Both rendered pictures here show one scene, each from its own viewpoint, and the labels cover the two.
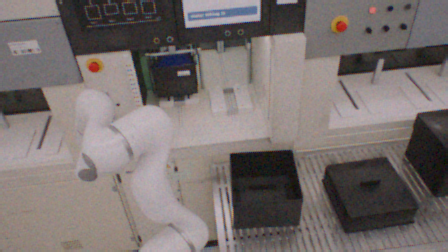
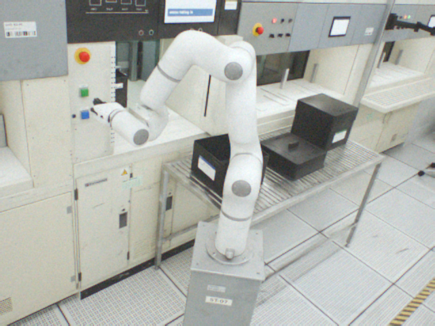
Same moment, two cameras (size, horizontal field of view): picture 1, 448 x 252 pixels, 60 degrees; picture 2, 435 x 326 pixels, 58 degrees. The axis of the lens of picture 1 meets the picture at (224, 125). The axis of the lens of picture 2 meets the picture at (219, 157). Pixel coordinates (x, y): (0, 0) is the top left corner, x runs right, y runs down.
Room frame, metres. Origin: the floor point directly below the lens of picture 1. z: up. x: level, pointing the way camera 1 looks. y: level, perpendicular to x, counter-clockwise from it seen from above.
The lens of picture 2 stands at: (-0.19, 1.04, 1.83)
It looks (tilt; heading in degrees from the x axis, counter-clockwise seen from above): 29 degrees down; 318
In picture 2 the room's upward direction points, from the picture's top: 9 degrees clockwise
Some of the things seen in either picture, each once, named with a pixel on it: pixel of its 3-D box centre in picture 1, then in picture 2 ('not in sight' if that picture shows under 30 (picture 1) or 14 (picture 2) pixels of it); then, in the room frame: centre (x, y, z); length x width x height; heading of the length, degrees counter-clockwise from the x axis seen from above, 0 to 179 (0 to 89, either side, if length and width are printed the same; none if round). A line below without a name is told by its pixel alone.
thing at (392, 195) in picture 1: (368, 190); (291, 152); (1.03, -0.59, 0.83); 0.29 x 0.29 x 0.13; 6
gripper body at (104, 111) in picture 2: not in sight; (111, 113); (1.08, 0.47, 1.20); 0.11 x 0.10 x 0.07; 4
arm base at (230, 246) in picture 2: not in sight; (232, 229); (0.64, 0.17, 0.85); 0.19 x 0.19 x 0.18
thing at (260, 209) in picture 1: (263, 188); (228, 162); (1.06, -0.15, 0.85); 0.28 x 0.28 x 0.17; 89
